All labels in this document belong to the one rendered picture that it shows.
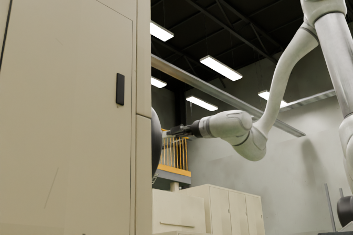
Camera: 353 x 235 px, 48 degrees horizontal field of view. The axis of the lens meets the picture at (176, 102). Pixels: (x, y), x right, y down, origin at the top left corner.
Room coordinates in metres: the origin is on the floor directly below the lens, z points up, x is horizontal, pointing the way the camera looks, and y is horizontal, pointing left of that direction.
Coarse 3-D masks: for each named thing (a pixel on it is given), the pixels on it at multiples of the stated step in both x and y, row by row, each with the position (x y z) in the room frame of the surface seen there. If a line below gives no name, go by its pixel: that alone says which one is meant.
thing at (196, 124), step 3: (198, 120) 1.53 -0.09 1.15; (195, 123) 1.52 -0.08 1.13; (198, 123) 1.51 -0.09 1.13; (189, 126) 1.54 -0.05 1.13; (192, 126) 1.53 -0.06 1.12; (195, 126) 1.52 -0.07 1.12; (198, 126) 1.51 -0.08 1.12; (186, 129) 1.54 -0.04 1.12; (189, 129) 1.54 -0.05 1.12; (192, 129) 1.53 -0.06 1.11; (195, 129) 1.52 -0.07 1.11; (198, 129) 1.51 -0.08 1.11; (192, 132) 1.57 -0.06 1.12; (195, 132) 1.53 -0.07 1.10; (198, 132) 1.52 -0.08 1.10; (195, 135) 1.54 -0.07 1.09; (198, 135) 1.53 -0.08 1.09; (201, 135) 1.53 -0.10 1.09
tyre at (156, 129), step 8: (152, 112) 1.79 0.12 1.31; (152, 120) 1.76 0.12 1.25; (152, 128) 1.75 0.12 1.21; (160, 128) 1.80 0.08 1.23; (152, 136) 1.75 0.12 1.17; (160, 136) 1.79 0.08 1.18; (152, 144) 1.75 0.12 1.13; (160, 144) 1.79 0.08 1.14; (152, 152) 1.76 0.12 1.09; (160, 152) 1.81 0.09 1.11; (152, 160) 1.78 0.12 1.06; (152, 168) 1.80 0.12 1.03; (152, 176) 1.84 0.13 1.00
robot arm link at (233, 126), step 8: (224, 112) 1.42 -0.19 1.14; (232, 112) 1.39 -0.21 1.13; (240, 112) 1.38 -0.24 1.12; (216, 120) 1.43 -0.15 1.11; (224, 120) 1.40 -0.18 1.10; (232, 120) 1.39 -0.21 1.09; (240, 120) 1.38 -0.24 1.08; (248, 120) 1.39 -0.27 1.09; (216, 128) 1.44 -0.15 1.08; (224, 128) 1.42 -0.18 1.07; (232, 128) 1.40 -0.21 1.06; (240, 128) 1.39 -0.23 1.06; (248, 128) 1.40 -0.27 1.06; (216, 136) 1.49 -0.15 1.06; (224, 136) 1.46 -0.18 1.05; (232, 136) 1.44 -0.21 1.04; (240, 136) 1.45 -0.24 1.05; (232, 144) 1.51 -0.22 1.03
